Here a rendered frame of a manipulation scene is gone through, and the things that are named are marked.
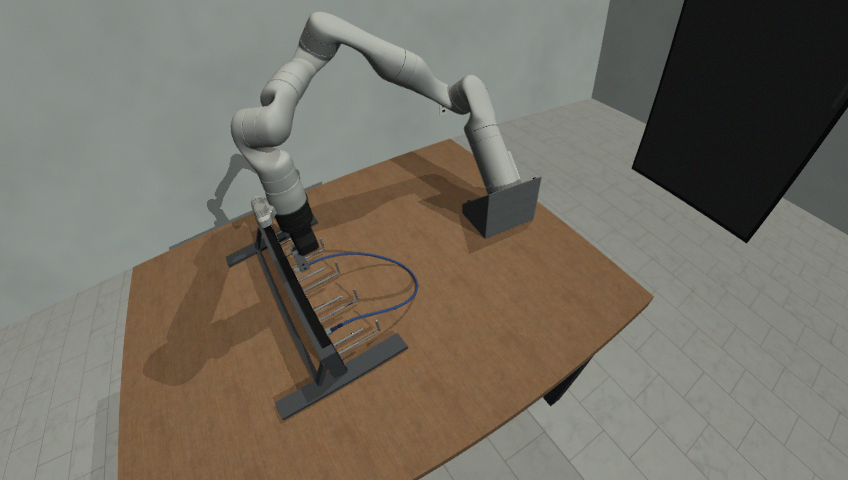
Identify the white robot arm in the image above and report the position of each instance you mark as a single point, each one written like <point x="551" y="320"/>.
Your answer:
<point x="269" y="126"/>

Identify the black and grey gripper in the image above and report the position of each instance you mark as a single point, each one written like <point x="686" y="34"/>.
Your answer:
<point x="293" y="215"/>

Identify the blue cable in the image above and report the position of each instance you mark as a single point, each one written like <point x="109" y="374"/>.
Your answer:
<point x="381" y="311"/>

